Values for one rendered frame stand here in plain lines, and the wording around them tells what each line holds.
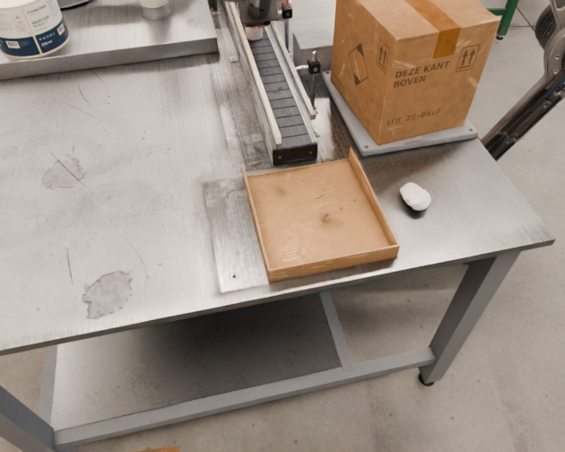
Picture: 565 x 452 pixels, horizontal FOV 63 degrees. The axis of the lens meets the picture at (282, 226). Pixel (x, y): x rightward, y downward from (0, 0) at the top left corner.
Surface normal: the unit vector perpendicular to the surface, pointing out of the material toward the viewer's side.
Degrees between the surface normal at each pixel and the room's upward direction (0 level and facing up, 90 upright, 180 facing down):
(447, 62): 90
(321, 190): 0
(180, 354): 0
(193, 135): 0
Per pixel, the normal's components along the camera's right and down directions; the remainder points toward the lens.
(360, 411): -0.01, -0.65
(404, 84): 0.32, 0.72
